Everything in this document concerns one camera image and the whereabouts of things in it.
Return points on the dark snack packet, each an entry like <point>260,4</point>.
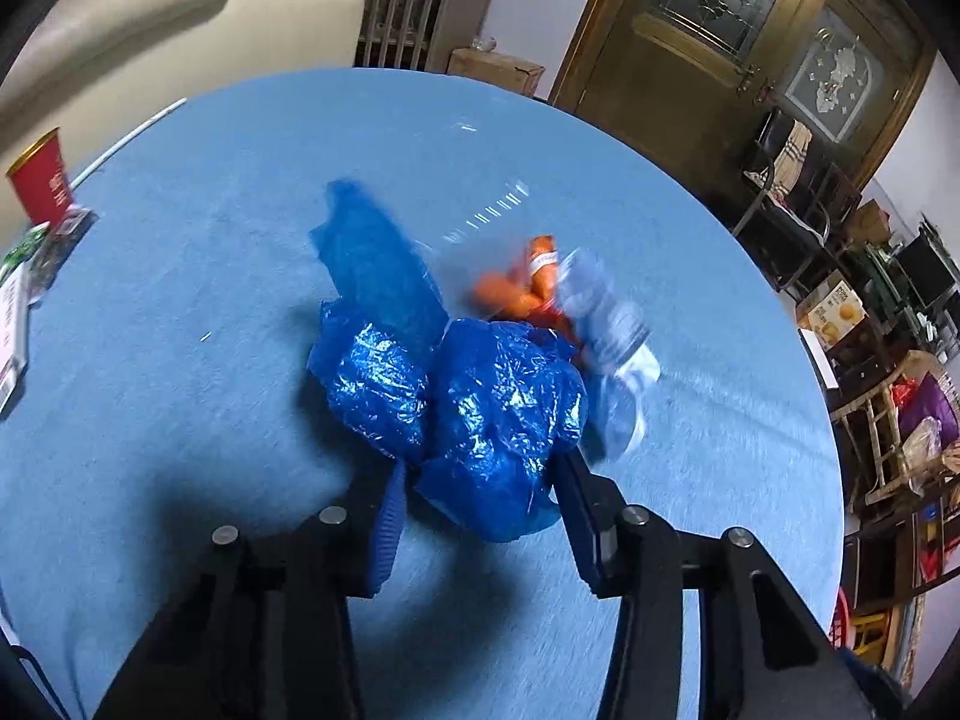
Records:
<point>64,247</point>

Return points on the dark chair with cloth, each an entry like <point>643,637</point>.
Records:
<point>787,232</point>

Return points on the red paper cup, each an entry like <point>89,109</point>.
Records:
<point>41,180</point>

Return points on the beige leather sofa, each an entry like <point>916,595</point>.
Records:
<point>150,30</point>

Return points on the pale translucent plastic bag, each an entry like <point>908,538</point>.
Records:
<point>607,322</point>

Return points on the white straw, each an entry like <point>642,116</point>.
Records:
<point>127,141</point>

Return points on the wooden glass-panel door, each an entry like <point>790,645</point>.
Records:
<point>637,67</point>

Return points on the brown cardboard box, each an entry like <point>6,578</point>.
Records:
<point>495,69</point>

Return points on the blue plastic bag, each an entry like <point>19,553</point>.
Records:
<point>495,420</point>

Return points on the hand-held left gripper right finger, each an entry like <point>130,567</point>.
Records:
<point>592,517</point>

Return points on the grey wooden crib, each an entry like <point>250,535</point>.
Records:
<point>405,7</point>

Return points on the light wooden chair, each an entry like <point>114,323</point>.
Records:
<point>877,405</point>

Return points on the red mesh basket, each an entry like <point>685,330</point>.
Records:
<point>840,619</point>

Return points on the yellow printed box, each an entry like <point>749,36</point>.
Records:
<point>836,311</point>

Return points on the green snack packet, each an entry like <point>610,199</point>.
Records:
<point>22,247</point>

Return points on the orange white carton box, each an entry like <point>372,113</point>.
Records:
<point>510,289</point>

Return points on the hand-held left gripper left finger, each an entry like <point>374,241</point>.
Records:
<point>386,532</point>

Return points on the white flat board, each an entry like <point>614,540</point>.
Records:
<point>821,364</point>

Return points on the blue tablecloth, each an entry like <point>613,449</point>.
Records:
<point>187,315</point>

